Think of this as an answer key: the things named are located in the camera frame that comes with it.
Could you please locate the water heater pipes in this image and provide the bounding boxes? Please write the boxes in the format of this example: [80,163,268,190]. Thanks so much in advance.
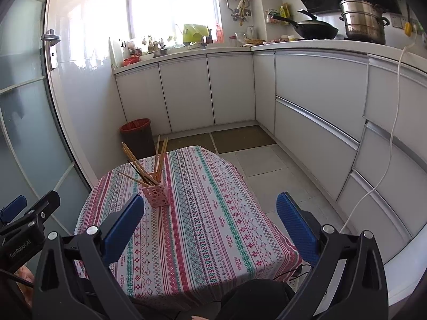
[228,0,252,25]

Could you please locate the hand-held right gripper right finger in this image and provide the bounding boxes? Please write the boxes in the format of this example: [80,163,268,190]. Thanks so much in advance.
[275,191,389,320]

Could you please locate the olive floor mat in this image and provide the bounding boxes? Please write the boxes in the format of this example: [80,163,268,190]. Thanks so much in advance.
[152,133,217,155]
[210,125,277,154]

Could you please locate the steel steamer pot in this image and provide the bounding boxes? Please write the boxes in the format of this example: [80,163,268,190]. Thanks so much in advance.
[339,0,391,45]

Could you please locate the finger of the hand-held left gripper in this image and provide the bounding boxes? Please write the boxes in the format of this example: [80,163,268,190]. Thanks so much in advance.
[0,196,28,222]
[0,191,61,237]

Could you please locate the striped patterned tablecloth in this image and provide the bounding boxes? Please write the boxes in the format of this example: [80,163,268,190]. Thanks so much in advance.
[74,145,302,310]

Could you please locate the black cable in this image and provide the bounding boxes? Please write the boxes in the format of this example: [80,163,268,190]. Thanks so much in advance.
[267,263,314,282]

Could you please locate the frosted glass door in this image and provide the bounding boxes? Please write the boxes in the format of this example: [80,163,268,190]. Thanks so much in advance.
[0,0,97,241]

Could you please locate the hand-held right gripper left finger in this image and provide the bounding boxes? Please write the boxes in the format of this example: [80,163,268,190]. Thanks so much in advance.
[31,193,145,320]

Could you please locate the brown trash bin red liner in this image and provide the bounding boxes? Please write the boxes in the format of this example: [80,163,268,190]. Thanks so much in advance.
[120,118,152,159]

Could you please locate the group of wooden chopsticks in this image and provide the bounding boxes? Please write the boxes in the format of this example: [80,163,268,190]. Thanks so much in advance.
[117,134,169,187]

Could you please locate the wall spice rack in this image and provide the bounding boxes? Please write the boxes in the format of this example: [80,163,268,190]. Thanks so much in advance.
[266,3,291,25]

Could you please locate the person's right leg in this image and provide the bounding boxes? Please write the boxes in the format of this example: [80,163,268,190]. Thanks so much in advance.
[218,279,296,320]

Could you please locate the white cutting board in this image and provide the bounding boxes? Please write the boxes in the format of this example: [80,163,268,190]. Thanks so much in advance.
[108,37,121,69]

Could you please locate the person's left hand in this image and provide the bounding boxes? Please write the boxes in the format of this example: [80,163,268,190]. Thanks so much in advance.
[13,266,35,309]

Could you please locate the kitchen window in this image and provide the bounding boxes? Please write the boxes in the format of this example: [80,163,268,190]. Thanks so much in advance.
[128,0,222,45]

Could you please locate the pink perforated utensil holder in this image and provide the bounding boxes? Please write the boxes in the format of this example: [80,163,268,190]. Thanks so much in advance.
[140,171,171,209]

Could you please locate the white kitchen base cabinets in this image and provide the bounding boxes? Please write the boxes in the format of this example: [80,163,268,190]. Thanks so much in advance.
[113,40,427,304]

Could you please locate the black wok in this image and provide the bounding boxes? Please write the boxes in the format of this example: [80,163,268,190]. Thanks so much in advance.
[271,9,339,40]

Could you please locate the white power cable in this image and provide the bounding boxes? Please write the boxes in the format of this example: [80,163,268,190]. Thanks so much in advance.
[340,42,417,234]

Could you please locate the metal door handle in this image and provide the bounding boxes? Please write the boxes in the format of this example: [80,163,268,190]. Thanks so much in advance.
[41,29,62,71]

